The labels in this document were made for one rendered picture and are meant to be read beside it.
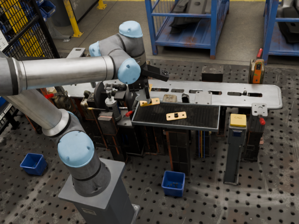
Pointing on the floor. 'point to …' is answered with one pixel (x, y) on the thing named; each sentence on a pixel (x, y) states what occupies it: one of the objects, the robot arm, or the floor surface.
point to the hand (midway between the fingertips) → (149, 99)
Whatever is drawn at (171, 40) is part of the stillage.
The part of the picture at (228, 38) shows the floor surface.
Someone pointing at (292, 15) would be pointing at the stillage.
